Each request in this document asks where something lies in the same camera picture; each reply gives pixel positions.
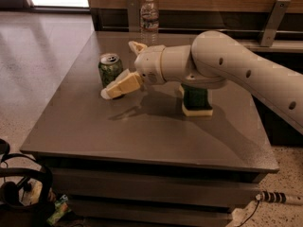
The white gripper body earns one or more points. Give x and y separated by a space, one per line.
149 63

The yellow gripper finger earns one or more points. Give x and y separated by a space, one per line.
136 47
125 83

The green soda can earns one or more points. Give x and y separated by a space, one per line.
109 66

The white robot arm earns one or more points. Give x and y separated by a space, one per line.
209 62

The clear plastic water bottle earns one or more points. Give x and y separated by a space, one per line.
149 22

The green and yellow sponge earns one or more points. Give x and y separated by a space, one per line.
195 101

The grey table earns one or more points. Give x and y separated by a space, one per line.
138 161

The green snack wrapper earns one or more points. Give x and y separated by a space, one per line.
61 209

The black white striped connector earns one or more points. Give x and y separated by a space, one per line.
279 197

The left metal bracket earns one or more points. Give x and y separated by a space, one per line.
133 15

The metal bracket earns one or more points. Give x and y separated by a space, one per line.
276 15
133 15

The right metal bracket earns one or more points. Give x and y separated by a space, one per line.
276 15

